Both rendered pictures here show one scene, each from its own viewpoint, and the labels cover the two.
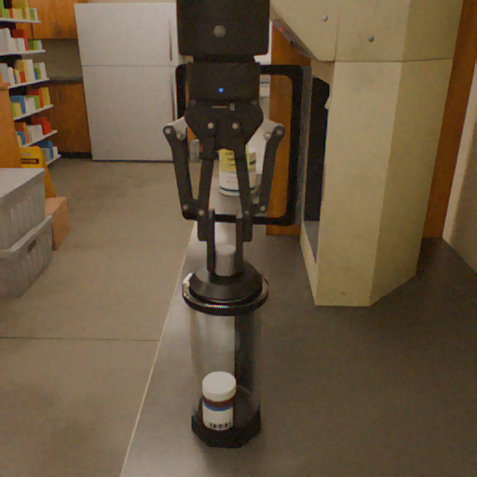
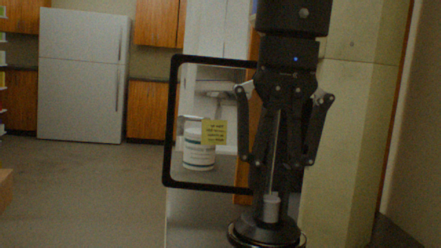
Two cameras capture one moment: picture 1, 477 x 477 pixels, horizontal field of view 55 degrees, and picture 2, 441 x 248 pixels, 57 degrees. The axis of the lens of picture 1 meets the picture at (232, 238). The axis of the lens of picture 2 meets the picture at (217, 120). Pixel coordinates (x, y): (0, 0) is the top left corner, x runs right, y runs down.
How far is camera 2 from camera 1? 0.18 m
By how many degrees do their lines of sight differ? 17
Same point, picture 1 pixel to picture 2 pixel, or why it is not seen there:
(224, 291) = (275, 235)
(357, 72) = (340, 67)
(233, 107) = (295, 75)
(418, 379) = not seen: outside the picture
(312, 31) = not seen: hidden behind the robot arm
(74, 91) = (29, 78)
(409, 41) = (378, 49)
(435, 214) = not seen: hidden behind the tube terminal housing
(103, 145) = (49, 126)
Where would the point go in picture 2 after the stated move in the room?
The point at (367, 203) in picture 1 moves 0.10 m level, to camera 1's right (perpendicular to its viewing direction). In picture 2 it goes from (344, 174) to (385, 176)
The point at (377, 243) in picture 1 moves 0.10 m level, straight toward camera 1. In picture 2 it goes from (351, 209) to (357, 226)
